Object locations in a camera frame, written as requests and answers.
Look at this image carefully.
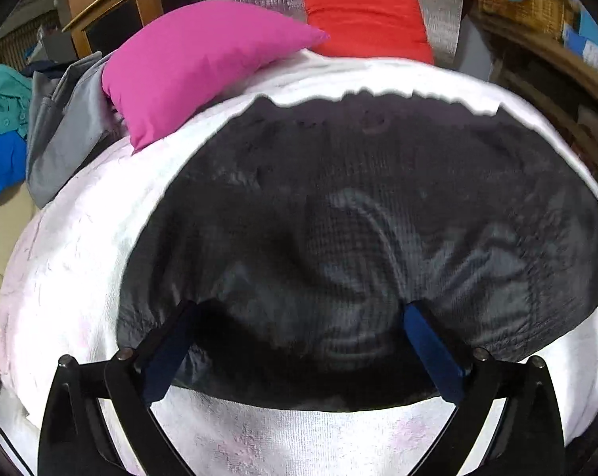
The white patterned tissue pack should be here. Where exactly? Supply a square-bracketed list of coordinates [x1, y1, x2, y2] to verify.
[562, 25, 598, 71]

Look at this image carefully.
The magenta pillow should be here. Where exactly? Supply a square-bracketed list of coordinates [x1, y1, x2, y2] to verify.
[101, 0, 328, 152]

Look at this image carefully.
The light blue cardboard box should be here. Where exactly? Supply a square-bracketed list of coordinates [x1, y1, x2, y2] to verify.
[579, 8, 598, 46]

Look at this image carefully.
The grey garment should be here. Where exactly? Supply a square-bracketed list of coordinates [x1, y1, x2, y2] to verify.
[25, 52, 128, 209]

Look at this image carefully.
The teal shirt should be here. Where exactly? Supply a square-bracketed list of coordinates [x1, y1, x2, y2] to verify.
[0, 63, 32, 138]

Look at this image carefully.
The wooden side table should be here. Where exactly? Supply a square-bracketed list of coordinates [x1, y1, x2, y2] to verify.
[470, 11, 598, 180]

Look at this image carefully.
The red pillow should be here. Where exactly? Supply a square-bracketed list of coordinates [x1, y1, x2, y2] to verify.
[303, 0, 435, 65]

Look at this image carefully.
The blue jacket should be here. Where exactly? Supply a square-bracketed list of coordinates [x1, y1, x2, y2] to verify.
[0, 131, 27, 194]

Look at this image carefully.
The black quilted jacket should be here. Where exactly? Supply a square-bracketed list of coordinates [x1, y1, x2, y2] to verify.
[116, 92, 598, 411]

